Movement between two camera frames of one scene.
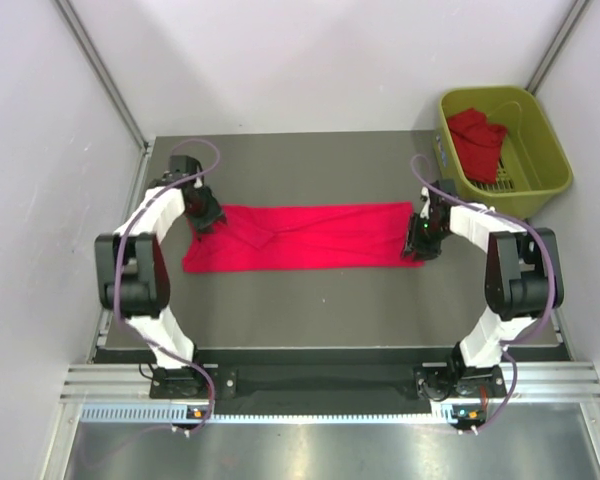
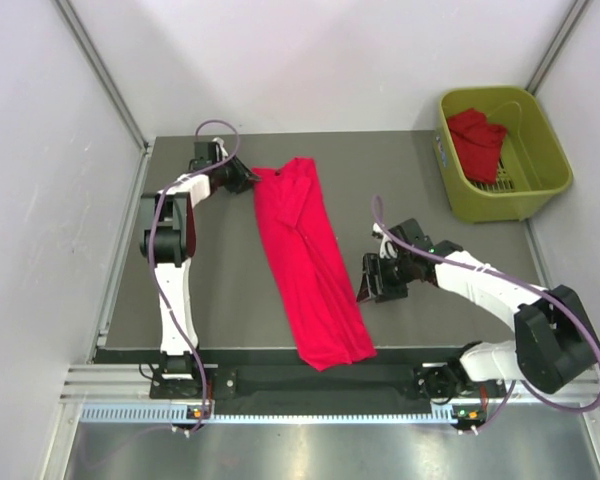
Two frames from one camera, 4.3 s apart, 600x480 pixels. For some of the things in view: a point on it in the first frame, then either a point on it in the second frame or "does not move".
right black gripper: x=414 y=244 to x=374 y=266
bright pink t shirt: x=302 y=237 to x=330 y=321
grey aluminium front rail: x=580 y=381 does not move
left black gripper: x=213 y=214 to x=243 y=178
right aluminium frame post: x=557 y=48 does not move
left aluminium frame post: x=101 y=65 does not move
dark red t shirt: x=478 y=144 does not move
